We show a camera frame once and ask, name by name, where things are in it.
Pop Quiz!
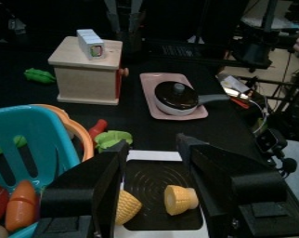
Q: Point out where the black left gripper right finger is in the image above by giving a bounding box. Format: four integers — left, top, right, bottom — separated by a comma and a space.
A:
175, 133, 299, 238

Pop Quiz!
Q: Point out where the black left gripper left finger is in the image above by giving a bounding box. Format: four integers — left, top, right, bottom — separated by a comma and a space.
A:
32, 139, 132, 238

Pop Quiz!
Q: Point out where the yellow toy corn bottom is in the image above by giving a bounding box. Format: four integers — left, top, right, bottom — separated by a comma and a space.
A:
115, 189, 144, 227

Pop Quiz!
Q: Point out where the yellow toy corn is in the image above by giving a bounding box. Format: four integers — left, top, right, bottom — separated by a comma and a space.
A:
163, 184, 202, 217
115, 189, 144, 227

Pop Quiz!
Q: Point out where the yellow toy corn top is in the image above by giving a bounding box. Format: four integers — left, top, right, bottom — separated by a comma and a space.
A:
163, 184, 202, 217

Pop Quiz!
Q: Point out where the green toy lettuce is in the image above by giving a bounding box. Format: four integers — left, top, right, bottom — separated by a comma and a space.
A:
94, 129, 134, 153

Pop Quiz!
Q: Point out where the black webcam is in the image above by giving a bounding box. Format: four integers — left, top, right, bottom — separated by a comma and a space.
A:
255, 127, 299, 175

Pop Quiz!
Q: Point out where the white toy stove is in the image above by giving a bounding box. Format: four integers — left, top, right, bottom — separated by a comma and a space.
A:
114, 150, 211, 238

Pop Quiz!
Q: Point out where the orange toy carrot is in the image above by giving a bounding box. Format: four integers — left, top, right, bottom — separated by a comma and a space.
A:
4, 179, 39, 233

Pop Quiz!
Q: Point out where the red toy chili pepper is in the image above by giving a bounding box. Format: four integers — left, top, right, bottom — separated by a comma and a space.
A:
80, 118, 110, 150

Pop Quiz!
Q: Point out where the orange bowl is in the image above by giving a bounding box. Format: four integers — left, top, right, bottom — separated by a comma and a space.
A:
28, 103, 96, 162

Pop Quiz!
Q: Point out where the teal plastic basket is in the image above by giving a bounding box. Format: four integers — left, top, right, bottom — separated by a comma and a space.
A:
0, 105, 83, 238

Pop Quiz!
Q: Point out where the black toy pot with lid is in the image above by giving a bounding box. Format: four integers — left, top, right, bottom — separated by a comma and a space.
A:
154, 80, 231, 117

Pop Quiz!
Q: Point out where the pink plastic tray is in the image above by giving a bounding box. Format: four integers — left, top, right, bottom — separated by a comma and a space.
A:
139, 72, 210, 121

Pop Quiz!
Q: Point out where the wooden toy box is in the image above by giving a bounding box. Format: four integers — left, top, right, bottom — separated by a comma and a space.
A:
47, 35, 131, 106

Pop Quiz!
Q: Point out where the green toy pea pod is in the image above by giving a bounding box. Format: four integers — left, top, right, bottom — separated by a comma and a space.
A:
24, 68, 58, 85

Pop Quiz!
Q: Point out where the small white carton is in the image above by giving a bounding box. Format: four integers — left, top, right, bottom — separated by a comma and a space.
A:
76, 28, 107, 61

